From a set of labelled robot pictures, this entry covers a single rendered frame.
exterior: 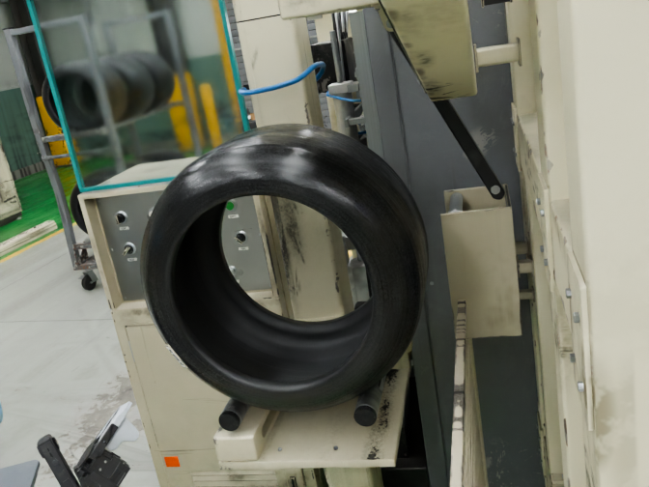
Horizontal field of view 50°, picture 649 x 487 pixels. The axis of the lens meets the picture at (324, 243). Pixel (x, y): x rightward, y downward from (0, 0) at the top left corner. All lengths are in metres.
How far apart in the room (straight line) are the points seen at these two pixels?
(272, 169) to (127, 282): 1.11
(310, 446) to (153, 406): 0.95
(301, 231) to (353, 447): 0.51
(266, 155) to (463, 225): 0.49
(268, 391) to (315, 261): 0.40
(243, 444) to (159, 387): 0.86
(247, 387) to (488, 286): 0.56
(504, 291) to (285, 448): 0.58
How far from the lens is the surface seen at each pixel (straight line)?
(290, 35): 1.56
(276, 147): 1.24
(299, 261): 1.67
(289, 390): 1.38
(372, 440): 1.49
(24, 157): 12.69
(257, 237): 2.03
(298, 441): 1.53
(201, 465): 2.42
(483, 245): 1.53
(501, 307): 1.59
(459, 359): 1.33
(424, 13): 0.88
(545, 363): 1.67
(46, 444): 1.41
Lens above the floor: 1.63
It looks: 18 degrees down
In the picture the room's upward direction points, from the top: 10 degrees counter-clockwise
